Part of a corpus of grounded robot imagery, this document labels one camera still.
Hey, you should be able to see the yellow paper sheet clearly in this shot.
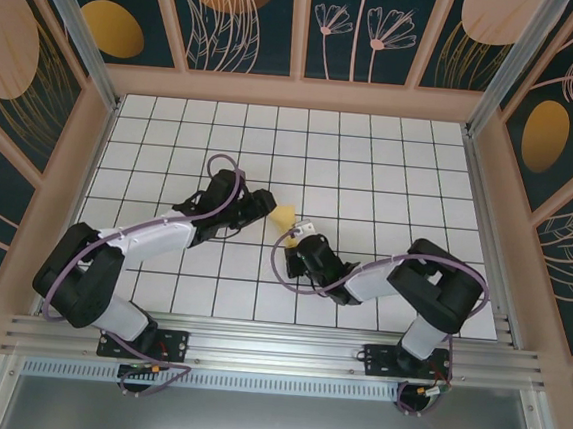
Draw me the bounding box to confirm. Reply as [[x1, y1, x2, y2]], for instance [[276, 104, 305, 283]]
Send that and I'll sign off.
[[269, 201, 299, 234]]

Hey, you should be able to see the grey metal sheet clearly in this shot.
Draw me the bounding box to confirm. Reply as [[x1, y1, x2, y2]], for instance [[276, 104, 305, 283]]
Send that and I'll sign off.
[[0, 369, 551, 429]]

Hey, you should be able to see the small connector board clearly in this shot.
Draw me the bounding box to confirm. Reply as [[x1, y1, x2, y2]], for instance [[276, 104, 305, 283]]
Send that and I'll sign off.
[[118, 359, 173, 381], [413, 382, 453, 402]]

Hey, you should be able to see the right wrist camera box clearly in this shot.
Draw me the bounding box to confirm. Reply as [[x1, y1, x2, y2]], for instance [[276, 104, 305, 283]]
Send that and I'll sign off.
[[290, 218, 318, 243]]

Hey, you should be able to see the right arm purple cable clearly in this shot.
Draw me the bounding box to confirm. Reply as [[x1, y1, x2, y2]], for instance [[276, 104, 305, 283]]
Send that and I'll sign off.
[[258, 225, 495, 424]]

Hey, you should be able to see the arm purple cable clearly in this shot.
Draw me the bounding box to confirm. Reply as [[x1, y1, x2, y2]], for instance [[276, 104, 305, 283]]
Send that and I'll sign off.
[[34, 139, 248, 407], [258, 225, 495, 424]]

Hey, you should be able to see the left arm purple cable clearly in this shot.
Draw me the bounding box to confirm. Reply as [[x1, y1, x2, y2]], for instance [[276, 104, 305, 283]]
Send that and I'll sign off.
[[34, 139, 248, 407]]

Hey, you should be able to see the aluminium mounting rail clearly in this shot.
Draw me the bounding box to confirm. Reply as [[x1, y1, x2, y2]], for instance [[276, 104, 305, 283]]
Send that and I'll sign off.
[[1, 298, 560, 400]]

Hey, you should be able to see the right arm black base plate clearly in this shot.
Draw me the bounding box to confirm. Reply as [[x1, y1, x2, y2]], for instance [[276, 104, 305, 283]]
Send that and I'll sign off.
[[361, 339, 457, 384]]

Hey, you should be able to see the slotted cable duct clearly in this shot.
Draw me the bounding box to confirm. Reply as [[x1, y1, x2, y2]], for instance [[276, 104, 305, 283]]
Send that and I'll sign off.
[[21, 349, 526, 420]]

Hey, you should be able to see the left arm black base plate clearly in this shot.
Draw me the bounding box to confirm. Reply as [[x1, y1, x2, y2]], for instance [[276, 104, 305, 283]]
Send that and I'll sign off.
[[96, 323, 192, 366]]

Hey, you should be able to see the aluminium side rail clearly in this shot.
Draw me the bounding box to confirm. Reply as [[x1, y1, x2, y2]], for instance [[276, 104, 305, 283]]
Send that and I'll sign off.
[[448, 132, 543, 353]]

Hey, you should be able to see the aluminium corner post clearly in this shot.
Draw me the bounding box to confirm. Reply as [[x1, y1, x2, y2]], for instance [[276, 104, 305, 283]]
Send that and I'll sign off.
[[462, 0, 572, 145], [14, 0, 132, 114]]

